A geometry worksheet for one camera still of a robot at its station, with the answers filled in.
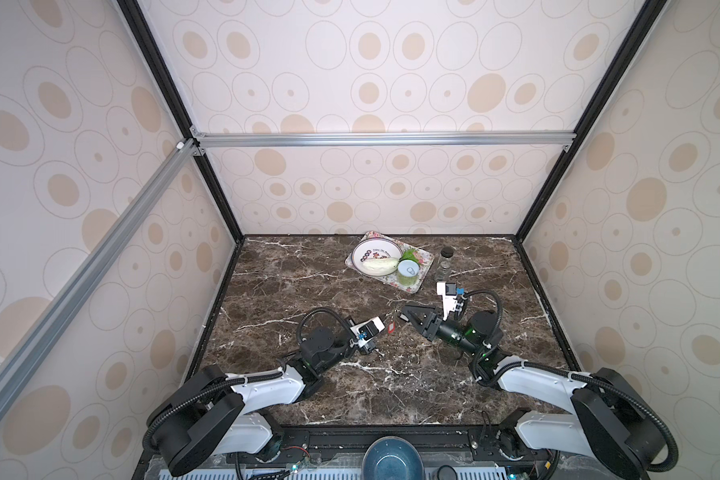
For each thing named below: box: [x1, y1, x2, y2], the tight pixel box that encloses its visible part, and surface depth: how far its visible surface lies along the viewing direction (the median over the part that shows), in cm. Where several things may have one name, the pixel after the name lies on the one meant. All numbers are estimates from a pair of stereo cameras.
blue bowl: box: [361, 436, 425, 480], surface depth 71 cm
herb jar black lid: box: [437, 246, 454, 276], surface depth 105 cm
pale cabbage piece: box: [361, 257, 399, 276], surface depth 108 cm
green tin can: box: [397, 260, 420, 286], surface depth 105 cm
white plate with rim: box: [351, 238, 403, 277], surface depth 115 cm
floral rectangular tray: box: [345, 257, 434, 294], surface depth 108 cm
